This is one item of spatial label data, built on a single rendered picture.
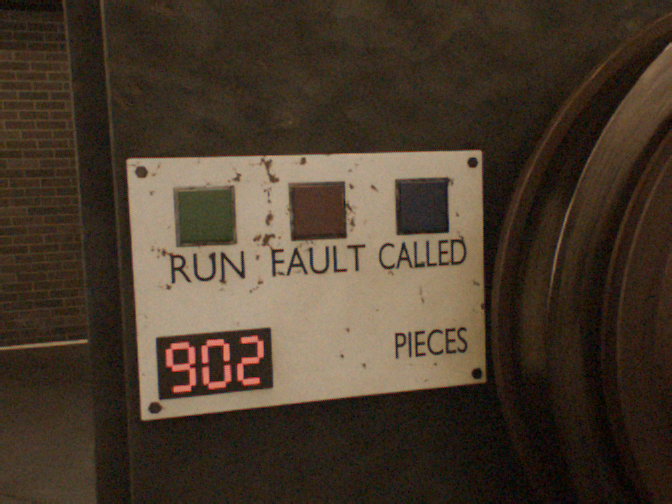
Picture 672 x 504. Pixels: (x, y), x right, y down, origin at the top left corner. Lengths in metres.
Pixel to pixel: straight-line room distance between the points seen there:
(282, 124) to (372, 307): 0.15
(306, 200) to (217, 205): 0.06
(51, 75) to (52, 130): 0.43
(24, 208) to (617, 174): 6.20
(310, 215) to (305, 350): 0.10
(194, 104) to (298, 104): 0.08
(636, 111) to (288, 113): 0.24
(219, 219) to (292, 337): 0.10
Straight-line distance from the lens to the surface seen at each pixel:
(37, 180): 6.54
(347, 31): 0.58
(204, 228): 0.53
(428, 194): 0.57
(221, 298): 0.54
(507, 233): 0.52
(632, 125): 0.49
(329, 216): 0.54
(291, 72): 0.57
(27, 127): 6.57
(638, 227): 0.47
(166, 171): 0.53
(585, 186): 0.47
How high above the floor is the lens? 1.22
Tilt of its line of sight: 5 degrees down
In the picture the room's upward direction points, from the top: 2 degrees counter-clockwise
